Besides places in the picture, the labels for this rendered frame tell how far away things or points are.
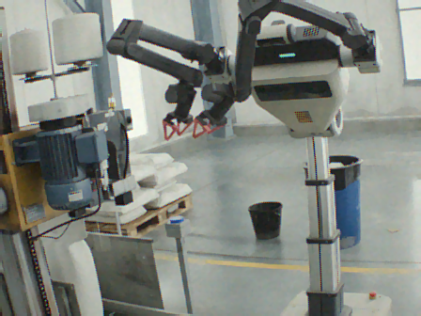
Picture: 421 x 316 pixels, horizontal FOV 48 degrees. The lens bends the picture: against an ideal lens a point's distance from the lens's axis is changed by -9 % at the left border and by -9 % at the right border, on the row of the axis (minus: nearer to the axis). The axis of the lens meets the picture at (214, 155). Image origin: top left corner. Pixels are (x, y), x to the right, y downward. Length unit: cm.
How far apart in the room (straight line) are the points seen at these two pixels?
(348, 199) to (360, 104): 598
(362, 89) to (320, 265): 761
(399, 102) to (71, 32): 833
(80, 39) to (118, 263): 123
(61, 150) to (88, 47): 34
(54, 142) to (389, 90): 842
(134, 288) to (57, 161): 110
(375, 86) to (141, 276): 771
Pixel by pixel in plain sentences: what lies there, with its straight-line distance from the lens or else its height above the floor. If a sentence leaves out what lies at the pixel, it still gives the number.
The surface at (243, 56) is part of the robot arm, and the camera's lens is 162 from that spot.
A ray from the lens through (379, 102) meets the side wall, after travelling 963.
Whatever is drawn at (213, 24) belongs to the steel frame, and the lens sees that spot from 1034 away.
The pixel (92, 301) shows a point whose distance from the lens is 224.
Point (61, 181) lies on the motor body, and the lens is 156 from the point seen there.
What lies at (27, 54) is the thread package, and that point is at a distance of 183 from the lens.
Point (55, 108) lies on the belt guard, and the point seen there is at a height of 140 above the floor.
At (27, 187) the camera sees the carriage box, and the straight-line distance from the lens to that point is 168.
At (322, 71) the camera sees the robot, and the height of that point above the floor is 139.
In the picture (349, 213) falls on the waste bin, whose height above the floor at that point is 28.
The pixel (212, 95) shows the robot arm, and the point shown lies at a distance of 175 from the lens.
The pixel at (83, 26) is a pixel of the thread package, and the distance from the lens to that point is 164.
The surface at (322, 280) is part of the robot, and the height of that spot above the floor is 49.
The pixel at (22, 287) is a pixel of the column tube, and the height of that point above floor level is 82.
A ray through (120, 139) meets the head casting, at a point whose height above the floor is 122.
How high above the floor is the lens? 144
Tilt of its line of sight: 10 degrees down
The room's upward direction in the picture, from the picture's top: 7 degrees counter-clockwise
